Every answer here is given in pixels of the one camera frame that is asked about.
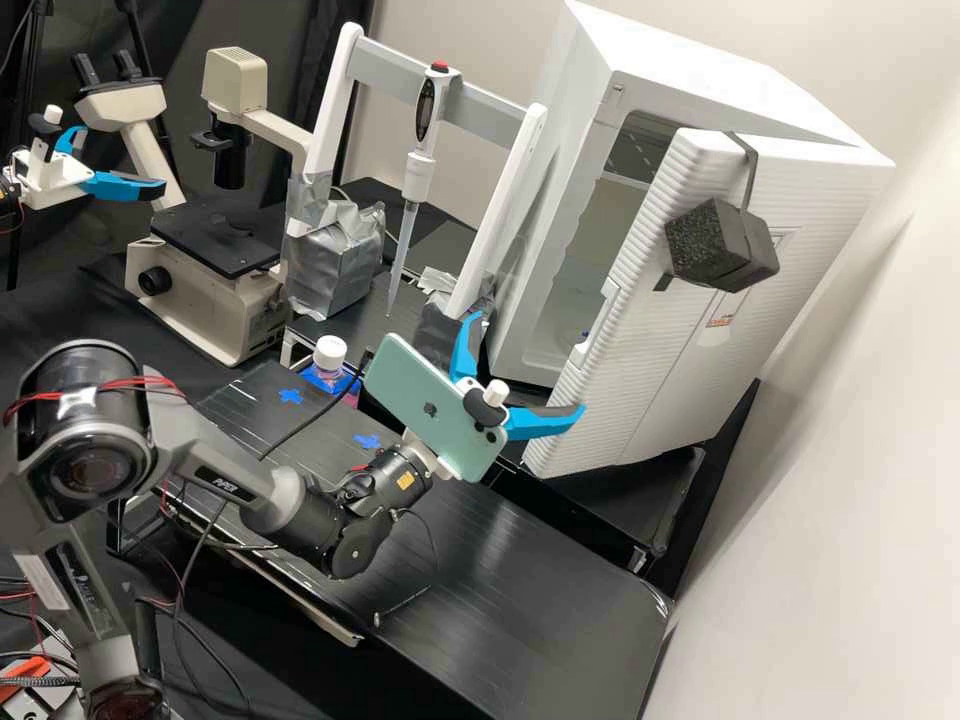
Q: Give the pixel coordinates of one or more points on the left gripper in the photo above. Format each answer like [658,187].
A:
[49,178]

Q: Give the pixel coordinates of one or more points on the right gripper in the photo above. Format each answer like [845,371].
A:
[433,457]

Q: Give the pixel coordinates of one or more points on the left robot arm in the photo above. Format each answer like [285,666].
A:
[6,196]

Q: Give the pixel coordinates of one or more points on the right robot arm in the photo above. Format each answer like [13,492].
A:
[90,442]

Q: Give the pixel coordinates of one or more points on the incubator door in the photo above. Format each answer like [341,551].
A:
[660,360]

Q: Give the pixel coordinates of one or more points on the left phone holder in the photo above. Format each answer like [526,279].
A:
[46,135]

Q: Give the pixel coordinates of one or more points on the blue bottle holder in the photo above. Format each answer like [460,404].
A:
[341,388]

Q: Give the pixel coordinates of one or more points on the cream microscope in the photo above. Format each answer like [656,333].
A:
[202,300]

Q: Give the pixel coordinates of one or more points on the small bottle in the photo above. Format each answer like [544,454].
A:
[330,356]

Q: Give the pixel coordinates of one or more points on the pipette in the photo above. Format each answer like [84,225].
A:
[427,112]

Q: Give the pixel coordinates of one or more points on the white pipette stand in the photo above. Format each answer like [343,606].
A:
[390,71]

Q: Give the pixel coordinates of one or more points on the white incubator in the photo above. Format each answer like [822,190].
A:
[675,60]

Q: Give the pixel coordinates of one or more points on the right wrist camera phone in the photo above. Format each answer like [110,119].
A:
[420,397]

